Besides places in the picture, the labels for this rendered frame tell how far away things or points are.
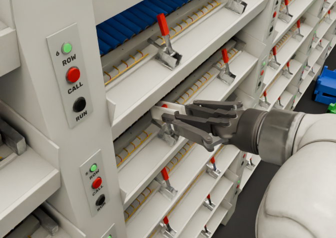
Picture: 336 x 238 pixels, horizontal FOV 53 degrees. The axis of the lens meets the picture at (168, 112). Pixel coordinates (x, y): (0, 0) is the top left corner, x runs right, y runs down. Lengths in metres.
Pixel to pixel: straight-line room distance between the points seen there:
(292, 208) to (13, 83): 0.31
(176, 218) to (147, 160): 0.40
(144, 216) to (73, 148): 0.42
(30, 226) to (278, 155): 0.40
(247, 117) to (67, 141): 0.29
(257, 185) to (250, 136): 1.29
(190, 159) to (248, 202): 0.86
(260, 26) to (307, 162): 0.64
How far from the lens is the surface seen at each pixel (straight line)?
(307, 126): 0.53
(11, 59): 0.35
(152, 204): 0.86
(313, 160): 0.41
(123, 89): 0.54
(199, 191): 1.12
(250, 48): 1.03
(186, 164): 0.93
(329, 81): 2.55
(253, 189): 1.82
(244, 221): 1.71
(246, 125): 0.56
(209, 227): 1.51
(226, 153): 1.24
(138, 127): 0.70
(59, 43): 0.37
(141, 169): 0.68
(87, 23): 0.39
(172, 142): 0.71
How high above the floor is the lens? 1.42
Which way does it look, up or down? 41 degrees down
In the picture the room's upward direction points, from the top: straight up
